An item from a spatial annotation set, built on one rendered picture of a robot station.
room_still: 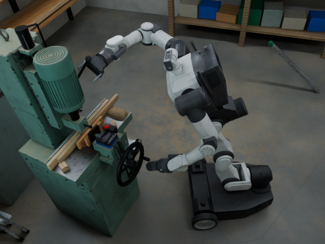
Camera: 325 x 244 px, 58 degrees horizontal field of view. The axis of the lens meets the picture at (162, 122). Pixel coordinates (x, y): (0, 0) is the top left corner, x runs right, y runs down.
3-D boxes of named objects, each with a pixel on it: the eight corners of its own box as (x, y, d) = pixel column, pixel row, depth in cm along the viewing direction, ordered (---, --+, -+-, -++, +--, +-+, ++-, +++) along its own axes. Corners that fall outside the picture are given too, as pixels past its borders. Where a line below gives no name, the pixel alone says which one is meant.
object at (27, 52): (34, 64, 145) (19, 33, 133) (22, 61, 148) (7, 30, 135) (45, 55, 150) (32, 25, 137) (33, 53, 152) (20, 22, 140)
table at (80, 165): (91, 194, 161) (88, 188, 157) (50, 175, 172) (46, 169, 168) (144, 122, 197) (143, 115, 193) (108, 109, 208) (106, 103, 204)
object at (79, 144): (80, 149, 177) (78, 143, 173) (78, 148, 177) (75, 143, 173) (104, 122, 191) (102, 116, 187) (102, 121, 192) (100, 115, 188)
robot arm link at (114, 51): (97, 48, 165) (109, 38, 171) (100, 63, 173) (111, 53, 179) (114, 53, 161) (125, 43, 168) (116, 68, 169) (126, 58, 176)
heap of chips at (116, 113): (123, 121, 191) (122, 117, 188) (105, 115, 196) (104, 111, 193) (130, 112, 196) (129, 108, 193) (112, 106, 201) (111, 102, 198)
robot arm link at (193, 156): (195, 154, 169) (221, 139, 159) (194, 168, 162) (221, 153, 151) (182, 144, 165) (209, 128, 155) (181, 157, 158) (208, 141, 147)
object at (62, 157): (61, 164, 170) (58, 160, 167) (58, 162, 170) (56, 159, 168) (119, 98, 207) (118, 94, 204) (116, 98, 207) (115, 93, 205)
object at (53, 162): (51, 170, 167) (48, 165, 163) (49, 169, 168) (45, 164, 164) (110, 105, 203) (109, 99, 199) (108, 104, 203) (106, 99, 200)
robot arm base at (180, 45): (174, 57, 181) (191, 50, 178) (179, 74, 176) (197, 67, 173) (165, 44, 168) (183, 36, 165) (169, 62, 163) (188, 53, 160)
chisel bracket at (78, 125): (82, 134, 173) (78, 124, 167) (64, 127, 178) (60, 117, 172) (90, 126, 178) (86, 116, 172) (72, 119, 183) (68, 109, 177)
